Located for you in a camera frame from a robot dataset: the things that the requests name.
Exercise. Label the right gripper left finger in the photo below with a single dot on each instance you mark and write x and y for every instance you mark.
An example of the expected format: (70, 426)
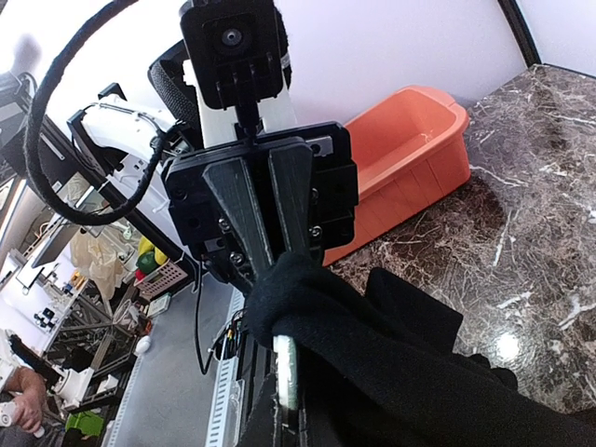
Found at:
(262, 426)

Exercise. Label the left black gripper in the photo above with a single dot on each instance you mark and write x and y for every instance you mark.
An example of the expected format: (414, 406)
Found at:
(238, 206)

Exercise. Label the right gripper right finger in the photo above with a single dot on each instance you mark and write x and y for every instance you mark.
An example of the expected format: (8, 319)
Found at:
(315, 423)

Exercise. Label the black t-shirt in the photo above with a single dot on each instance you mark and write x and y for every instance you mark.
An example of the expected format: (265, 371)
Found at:
(382, 361)

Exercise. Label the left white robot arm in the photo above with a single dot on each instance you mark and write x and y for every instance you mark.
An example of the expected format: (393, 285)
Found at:
(151, 138)

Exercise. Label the orange plastic bin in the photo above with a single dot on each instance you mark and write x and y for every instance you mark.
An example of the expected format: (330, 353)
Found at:
(410, 153)

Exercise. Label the person in grey shirt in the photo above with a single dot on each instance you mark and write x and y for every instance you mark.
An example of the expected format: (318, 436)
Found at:
(22, 414)

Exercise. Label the white slotted cable duct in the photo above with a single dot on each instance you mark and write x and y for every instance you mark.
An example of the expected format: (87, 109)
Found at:
(226, 404)

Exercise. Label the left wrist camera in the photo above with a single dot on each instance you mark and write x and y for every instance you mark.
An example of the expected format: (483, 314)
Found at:
(239, 51)

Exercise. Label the left black frame post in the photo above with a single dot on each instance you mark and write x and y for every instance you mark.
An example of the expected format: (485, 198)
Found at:
(521, 31)

